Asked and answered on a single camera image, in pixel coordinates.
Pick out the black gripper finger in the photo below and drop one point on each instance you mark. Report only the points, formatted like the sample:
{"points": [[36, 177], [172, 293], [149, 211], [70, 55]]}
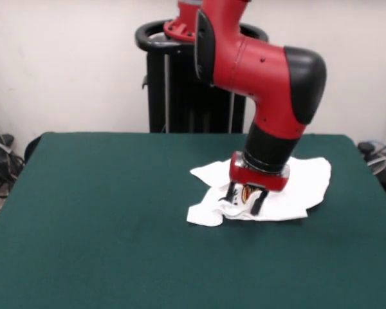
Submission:
{"points": [[230, 192], [257, 202]]}

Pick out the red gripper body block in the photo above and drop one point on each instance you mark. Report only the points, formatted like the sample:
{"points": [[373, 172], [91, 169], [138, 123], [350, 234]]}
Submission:
{"points": [[257, 179]]}

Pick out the white printed t-shirt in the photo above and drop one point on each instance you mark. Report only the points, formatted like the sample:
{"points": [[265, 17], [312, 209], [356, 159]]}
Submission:
{"points": [[302, 186]]}

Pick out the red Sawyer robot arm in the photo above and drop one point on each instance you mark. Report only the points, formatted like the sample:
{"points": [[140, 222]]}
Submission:
{"points": [[263, 71]]}

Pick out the black power adapter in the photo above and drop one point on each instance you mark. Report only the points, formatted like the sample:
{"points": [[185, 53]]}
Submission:
{"points": [[366, 147], [6, 139]]}

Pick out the dark green table cloth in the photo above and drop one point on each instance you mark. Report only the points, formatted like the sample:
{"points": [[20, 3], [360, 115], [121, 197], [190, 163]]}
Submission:
{"points": [[83, 225]]}

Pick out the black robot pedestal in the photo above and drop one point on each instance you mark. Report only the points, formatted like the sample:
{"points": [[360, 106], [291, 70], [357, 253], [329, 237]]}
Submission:
{"points": [[173, 96]]}

